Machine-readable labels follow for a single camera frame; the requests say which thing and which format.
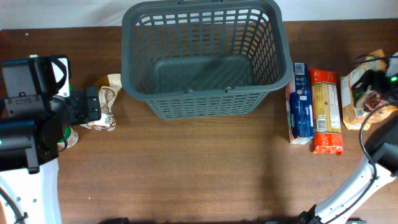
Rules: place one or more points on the blue tissue pack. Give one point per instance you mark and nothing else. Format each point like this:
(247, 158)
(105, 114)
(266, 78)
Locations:
(299, 106)

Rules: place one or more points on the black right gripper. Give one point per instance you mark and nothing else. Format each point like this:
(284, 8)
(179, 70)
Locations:
(379, 84)

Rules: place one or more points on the beige coffee pouch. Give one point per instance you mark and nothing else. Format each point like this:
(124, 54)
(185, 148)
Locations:
(356, 118)

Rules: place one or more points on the orange spaghetti pack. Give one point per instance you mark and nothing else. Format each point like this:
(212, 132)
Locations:
(326, 112)

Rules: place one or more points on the beige brown snack pouch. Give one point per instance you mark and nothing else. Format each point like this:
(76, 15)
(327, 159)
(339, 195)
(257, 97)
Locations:
(108, 89)

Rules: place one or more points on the green white cup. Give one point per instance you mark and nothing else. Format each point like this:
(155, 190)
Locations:
(70, 139)

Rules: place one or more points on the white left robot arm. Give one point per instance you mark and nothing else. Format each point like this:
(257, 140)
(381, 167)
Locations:
(40, 105)

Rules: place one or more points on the grey plastic basket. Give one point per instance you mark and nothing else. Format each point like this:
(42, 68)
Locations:
(188, 59)

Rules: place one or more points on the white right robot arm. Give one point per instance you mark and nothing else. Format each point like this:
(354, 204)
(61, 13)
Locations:
(377, 169)

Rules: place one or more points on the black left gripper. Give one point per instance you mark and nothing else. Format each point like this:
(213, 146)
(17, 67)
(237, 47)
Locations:
(79, 104)

